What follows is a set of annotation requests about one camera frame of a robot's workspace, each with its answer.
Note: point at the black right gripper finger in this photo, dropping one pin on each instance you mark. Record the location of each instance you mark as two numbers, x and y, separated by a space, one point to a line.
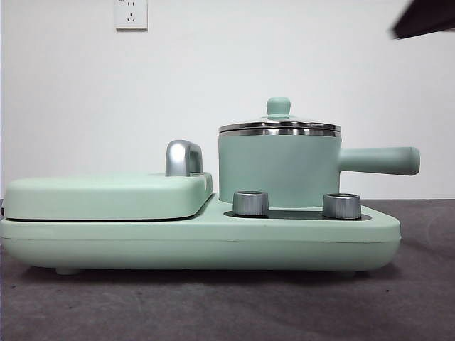
430 17

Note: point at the glass pot lid green knob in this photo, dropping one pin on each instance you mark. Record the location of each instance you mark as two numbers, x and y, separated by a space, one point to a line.
279 106

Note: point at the silver control knob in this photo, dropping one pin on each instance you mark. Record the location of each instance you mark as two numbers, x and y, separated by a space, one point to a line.
342 206
250 204

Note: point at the green breakfast maker base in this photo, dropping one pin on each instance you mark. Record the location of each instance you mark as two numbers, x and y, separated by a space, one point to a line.
213 245

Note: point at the white wall socket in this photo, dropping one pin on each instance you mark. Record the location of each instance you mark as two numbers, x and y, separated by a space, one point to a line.
131 16

